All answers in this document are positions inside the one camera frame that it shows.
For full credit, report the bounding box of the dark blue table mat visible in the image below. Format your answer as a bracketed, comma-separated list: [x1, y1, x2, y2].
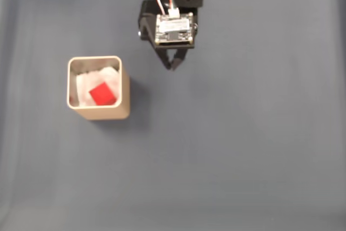
[0, 0, 346, 231]

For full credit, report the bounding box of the camera circuit board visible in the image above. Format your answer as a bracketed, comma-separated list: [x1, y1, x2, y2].
[155, 11, 195, 45]

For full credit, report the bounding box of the red cube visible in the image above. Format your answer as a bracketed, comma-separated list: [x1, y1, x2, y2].
[89, 82, 117, 106]

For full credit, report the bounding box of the white tissue paper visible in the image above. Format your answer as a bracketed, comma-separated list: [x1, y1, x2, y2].
[75, 65, 121, 107]

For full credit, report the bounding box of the beige square metal box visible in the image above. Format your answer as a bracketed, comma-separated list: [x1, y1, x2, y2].
[66, 56, 130, 121]

